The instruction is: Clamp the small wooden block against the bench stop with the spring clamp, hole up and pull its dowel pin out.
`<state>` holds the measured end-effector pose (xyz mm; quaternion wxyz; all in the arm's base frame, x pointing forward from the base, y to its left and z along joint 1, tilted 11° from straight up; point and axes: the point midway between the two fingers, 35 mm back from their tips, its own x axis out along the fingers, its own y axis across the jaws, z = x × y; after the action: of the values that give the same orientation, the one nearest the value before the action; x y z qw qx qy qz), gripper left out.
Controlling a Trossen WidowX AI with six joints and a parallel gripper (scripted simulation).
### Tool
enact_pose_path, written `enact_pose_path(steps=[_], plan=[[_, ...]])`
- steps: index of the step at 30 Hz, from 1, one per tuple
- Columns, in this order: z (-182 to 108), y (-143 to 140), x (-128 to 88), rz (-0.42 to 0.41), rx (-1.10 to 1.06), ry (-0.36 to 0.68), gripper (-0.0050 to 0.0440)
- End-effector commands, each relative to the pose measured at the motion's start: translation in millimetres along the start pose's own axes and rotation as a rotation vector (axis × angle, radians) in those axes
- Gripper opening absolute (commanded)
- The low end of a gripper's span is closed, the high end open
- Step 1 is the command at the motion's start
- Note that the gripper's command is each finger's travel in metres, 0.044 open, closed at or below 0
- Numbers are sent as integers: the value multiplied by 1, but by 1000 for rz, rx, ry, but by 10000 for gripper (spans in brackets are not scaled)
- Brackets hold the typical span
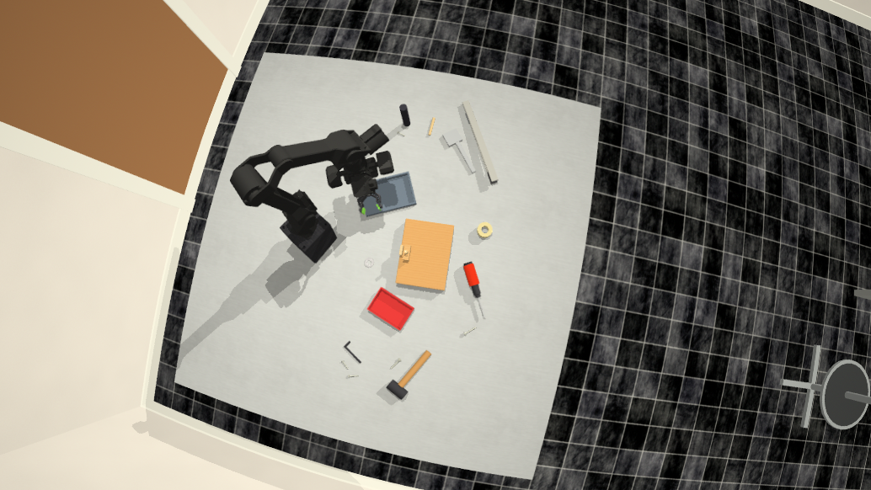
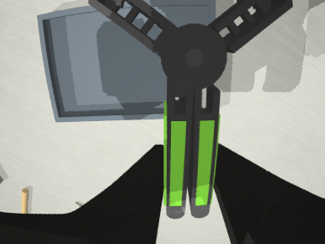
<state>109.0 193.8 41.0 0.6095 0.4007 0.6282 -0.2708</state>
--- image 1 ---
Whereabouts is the red screwdriver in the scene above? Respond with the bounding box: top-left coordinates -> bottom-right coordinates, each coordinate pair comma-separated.
463,262 -> 485,317

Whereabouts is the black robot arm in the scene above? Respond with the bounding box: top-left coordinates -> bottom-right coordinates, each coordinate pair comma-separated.
230,124 -> 389,239

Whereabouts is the tan short cylinder with hole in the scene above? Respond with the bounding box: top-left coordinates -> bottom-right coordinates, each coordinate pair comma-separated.
477,222 -> 493,238

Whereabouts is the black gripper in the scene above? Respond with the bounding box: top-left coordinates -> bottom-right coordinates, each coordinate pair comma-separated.
326,151 -> 394,189

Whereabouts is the red open tray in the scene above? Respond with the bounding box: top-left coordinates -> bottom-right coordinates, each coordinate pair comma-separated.
367,287 -> 414,330

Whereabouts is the black mallet with wooden handle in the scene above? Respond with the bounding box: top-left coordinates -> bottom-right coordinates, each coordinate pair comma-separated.
386,350 -> 431,400

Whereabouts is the light wooden board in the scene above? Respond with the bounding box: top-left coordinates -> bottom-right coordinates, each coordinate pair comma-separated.
396,219 -> 454,290

